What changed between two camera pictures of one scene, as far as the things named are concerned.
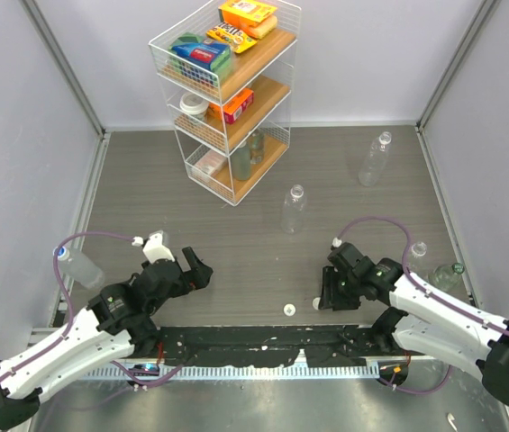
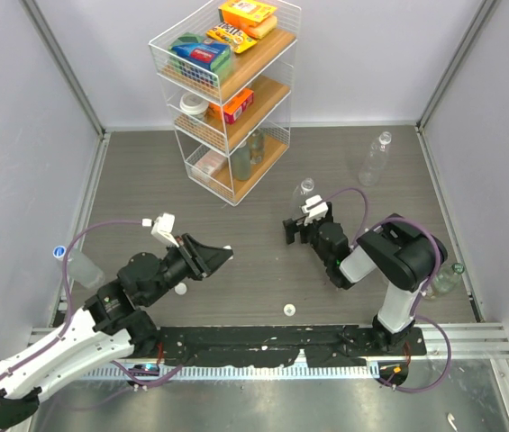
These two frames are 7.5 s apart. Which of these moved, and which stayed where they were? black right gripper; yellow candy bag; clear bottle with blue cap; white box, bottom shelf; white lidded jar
Moved: black right gripper
Stayed: yellow candy bag; white lidded jar; clear bottle with blue cap; white box, bottom shelf
